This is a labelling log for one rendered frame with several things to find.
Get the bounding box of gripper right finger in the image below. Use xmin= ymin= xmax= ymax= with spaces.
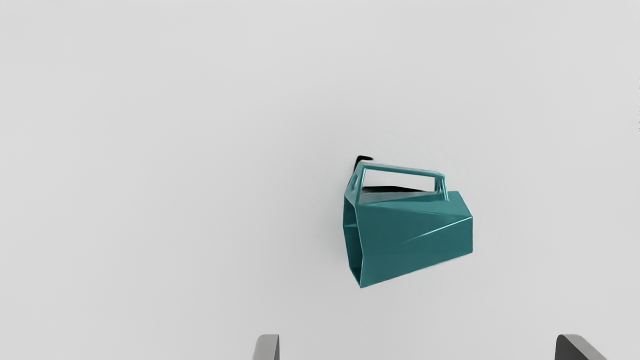
xmin=555 ymin=334 xmax=608 ymax=360

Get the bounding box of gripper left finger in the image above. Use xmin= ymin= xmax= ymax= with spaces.
xmin=252 ymin=334 xmax=281 ymax=360

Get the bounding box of teal faceted mug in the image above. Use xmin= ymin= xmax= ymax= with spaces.
xmin=342 ymin=160 xmax=474 ymax=289

